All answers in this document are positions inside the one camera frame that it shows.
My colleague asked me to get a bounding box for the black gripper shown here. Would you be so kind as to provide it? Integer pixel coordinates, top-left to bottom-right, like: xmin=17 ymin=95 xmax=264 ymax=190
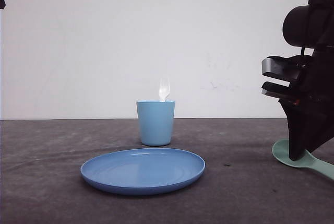
xmin=278 ymin=49 xmax=333 ymax=161

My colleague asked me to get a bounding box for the mint green plastic spoon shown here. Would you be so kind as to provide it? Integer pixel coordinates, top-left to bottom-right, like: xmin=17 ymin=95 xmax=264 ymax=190
xmin=272 ymin=139 xmax=333 ymax=180

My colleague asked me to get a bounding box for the white plastic fork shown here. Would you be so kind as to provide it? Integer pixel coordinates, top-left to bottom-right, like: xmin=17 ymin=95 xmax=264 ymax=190
xmin=159 ymin=78 xmax=170 ymax=102

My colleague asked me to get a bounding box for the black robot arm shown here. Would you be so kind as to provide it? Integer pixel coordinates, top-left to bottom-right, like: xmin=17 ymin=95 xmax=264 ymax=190
xmin=279 ymin=0 xmax=333 ymax=161

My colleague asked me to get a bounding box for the light blue plastic cup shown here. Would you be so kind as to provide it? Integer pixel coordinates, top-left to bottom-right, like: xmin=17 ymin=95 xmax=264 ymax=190
xmin=136 ymin=101 xmax=175 ymax=146

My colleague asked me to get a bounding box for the blue plastic plate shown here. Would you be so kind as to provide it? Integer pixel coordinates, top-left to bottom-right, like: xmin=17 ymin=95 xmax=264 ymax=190
xmin=80 ymin=148 xmax=206 ymax=196

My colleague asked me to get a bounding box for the dark object at left edge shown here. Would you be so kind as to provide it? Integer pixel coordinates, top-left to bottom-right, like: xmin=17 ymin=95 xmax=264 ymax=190
xmin=0 ymin=0 xmax=6 ymax=10

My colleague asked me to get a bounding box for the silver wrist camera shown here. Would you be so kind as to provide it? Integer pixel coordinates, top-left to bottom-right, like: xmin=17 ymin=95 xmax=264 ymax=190
xmin=261 ymin=55 xmax=308 ymax=82

